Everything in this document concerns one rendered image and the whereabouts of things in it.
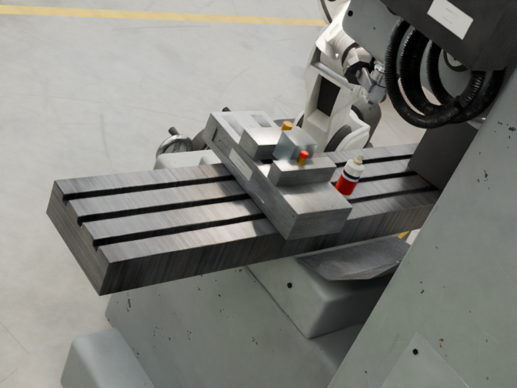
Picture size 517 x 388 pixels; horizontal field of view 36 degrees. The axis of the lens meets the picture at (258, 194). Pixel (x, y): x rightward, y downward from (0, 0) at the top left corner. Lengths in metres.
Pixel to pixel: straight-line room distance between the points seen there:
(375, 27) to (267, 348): 0.74
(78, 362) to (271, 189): 0.92
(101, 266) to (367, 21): 0.68
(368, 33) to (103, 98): 2.34
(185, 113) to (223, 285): 2.05
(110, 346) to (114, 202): 0.87
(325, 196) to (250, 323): 0.38
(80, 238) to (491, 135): 0.72
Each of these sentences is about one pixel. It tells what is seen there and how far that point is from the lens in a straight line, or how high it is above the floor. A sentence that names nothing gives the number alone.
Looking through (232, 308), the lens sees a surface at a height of 0.64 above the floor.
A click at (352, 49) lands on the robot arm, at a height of 1.26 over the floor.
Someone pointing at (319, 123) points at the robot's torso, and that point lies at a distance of 2.55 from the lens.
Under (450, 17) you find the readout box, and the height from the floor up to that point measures 1.56.
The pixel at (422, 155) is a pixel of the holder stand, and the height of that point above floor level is 1.01.
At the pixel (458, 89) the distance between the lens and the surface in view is 1.43.
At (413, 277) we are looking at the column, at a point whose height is 1.12.
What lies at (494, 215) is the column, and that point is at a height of 1.31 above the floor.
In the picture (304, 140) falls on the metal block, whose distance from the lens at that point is 1.63.
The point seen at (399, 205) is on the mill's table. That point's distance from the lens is 1.88.
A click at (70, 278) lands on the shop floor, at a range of 2.77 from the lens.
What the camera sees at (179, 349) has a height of 0.38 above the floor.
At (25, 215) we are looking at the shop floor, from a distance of 2.98.
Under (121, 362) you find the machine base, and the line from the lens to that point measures 2.28.
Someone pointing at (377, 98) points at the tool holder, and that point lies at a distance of 1.69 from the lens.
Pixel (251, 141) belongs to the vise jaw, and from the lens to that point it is 1.64.
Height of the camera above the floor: 1.86
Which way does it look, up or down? 32 degrees down
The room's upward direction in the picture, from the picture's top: 23 degrees clockwise
